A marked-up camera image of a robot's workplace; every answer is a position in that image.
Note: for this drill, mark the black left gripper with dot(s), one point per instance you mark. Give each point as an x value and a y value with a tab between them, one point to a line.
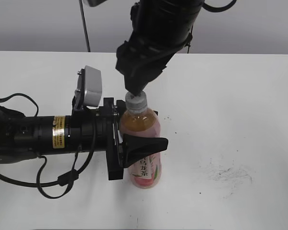
94	130

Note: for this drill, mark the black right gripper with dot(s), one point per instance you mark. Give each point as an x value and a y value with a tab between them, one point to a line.
142	63

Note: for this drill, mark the peach oolong tea bottle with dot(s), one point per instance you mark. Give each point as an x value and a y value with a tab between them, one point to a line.
146	172

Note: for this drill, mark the white bottle cap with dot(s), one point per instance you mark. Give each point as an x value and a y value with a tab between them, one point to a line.
136	104

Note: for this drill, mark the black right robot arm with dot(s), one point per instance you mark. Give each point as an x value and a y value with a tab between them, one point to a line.
161	28

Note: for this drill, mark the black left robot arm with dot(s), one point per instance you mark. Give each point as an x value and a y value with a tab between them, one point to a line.
24	138

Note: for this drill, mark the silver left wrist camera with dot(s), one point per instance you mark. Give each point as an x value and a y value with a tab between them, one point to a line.
89	88

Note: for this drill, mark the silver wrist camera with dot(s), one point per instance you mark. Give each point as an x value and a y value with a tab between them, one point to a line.
94	3
89	88

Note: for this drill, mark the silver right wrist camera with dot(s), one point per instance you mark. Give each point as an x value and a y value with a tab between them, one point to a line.
94	3

